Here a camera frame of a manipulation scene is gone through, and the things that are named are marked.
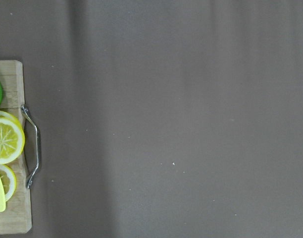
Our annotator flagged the large lemon slice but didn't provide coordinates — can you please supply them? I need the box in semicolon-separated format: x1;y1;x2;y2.
0;117;25;164

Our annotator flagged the back lemon slice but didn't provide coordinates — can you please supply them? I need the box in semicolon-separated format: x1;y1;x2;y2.
0;111;21;125

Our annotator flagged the small lemon slice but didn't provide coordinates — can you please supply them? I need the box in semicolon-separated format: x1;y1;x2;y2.
0;164;17;202

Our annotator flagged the wooden cutting board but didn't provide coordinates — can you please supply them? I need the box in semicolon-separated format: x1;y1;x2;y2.
0;60;32;235

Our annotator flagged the metal board handle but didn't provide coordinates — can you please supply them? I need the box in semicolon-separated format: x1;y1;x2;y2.
20;104;42;189

